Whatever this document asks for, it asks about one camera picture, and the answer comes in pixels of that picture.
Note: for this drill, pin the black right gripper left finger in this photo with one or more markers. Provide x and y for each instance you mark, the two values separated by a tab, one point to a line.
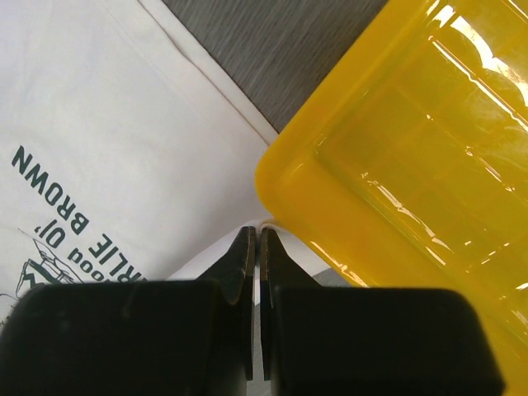
180	337

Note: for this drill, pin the white and green raglan t-shirt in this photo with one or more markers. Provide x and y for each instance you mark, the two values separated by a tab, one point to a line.
127	153

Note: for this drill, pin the yellow plastic bin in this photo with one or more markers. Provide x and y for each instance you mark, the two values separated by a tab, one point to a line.
407	166

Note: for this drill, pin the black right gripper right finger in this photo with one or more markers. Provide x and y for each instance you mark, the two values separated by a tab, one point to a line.
322	340

